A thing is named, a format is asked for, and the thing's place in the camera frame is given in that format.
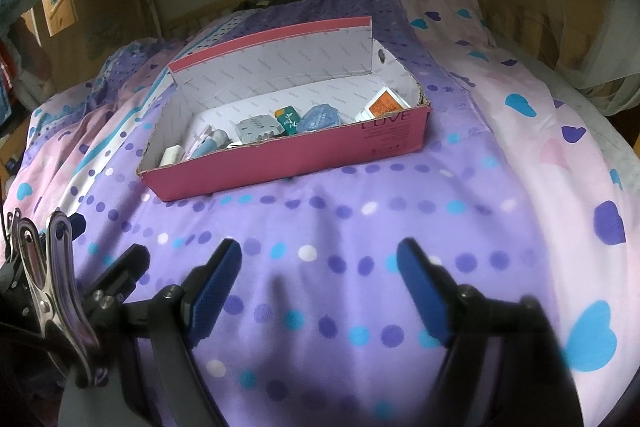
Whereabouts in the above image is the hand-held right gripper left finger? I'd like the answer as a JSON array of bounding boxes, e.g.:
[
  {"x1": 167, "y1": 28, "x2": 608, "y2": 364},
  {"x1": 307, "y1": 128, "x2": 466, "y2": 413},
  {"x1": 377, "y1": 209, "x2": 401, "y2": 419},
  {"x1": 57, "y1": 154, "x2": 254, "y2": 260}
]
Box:
[{"x1": 122, "y1": 238, "x2": 244, "y2": 427}]

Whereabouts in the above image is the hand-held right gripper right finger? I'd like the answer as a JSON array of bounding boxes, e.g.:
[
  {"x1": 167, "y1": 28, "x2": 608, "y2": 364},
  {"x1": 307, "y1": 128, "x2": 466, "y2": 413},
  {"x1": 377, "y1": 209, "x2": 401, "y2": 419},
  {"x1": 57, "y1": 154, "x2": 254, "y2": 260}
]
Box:
[{"x1": 396, "y1": 237, "x2": 586, "y2": 427}]

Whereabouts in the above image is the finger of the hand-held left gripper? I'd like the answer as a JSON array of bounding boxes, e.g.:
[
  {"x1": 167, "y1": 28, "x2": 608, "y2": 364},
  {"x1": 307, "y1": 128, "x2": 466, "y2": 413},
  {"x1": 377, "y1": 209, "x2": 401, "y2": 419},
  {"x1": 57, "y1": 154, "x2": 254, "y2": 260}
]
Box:
[
  {"x1": 64, "y1": 212, "x2": 87, "y2": 239},
  {"x1": 89, "y1": 244, "x2": 152, "y2": 311}
]

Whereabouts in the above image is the white oval case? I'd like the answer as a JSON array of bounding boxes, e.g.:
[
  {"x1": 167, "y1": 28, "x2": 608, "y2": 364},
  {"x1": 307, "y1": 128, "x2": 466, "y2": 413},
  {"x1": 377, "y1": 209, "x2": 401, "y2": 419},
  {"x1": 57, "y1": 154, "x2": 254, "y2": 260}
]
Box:
[{"x1": 159, "y1": 145, "x2": 190, "y2": 166}]

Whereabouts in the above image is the light blue eraser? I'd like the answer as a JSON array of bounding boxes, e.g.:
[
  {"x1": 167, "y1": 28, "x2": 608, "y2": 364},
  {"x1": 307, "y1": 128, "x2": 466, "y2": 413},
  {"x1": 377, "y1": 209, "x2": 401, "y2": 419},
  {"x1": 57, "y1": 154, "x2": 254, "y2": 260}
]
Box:
[{"x1": 190, "y1": 139, "x2": 224, "y2": 159}]

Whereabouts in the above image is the pink cardboard box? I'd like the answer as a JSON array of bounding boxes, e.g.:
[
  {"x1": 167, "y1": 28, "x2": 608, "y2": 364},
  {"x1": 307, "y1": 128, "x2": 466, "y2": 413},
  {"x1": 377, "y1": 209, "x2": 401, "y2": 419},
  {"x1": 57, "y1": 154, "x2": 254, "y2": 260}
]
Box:
[{"x1": 137, "y1": 14, "x2": 434, "y2": 203}]

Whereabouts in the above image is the grey plate with holes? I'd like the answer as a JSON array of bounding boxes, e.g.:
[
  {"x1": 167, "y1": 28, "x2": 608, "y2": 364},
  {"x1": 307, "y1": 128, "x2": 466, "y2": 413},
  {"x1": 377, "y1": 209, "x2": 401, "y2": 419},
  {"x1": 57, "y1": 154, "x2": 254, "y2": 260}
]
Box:
[{"x1": 235, "y1": 114, "x2": 275, "y2": 144}]

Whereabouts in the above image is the green and yellow battery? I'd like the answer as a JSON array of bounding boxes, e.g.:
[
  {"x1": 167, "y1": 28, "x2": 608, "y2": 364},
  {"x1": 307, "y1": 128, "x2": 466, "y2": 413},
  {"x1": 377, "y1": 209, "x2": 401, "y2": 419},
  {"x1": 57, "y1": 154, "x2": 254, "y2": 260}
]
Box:
[{"x1": 274, "y1": 106, "x2": 301, "y2": 136}]

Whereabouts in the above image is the white jar with orange label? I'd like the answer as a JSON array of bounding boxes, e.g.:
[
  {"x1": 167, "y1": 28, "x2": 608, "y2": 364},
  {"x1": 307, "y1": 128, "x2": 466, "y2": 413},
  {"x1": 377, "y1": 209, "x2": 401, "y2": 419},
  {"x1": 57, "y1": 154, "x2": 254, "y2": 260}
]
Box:
[{"x1": 356, "y1": 87, "x2": 412, "y2": 124}]

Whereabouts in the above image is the translucent blue round case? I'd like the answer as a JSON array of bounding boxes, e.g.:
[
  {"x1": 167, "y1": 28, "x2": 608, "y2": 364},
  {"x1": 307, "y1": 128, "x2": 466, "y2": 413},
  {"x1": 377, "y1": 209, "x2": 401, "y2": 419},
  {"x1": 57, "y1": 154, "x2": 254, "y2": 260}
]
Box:
[{"x1": 297, "y1": 104, "x2": 342, "y2": 134}]

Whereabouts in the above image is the metal spring clip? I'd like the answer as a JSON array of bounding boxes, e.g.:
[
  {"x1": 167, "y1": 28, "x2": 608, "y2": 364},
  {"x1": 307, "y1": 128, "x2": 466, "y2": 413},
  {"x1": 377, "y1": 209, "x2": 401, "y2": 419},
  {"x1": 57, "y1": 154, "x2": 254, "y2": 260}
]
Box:
[{"x1": 10, "y1": 209, "x2": 103, "y2": 389}]

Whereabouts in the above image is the purple dotted bedsheet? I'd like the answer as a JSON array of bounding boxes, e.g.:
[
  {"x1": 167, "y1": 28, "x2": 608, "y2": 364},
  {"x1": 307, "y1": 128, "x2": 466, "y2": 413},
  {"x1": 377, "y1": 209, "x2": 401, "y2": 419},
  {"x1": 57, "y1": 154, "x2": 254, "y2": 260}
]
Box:
[{"x1": 0, "y1": 0, "x2": 632, "y2": 427}]

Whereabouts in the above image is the cluttered shelf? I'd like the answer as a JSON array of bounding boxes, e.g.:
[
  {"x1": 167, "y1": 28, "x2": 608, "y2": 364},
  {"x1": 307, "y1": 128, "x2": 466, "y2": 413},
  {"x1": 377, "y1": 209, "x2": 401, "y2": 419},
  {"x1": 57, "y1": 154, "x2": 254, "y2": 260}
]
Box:
[{"x1": 0, "y1": 32, "x2": 31, "y2": 180}]

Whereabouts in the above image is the brown cardboard box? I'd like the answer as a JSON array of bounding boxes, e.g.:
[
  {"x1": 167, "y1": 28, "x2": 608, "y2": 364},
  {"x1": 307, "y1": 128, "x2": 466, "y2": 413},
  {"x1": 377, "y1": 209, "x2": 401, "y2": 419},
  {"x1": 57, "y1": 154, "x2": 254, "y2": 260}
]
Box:
[{"x1": 42, "y1": 0, "x2": 81, "y2": 39}]

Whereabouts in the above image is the white sheer curtain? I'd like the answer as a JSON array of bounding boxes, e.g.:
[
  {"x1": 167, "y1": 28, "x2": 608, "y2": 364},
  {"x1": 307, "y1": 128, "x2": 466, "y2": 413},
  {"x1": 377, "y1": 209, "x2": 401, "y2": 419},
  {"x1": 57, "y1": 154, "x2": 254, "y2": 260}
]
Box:
[{"x1": 525, "y1": 0, "x2": 640, "y2": 118}]

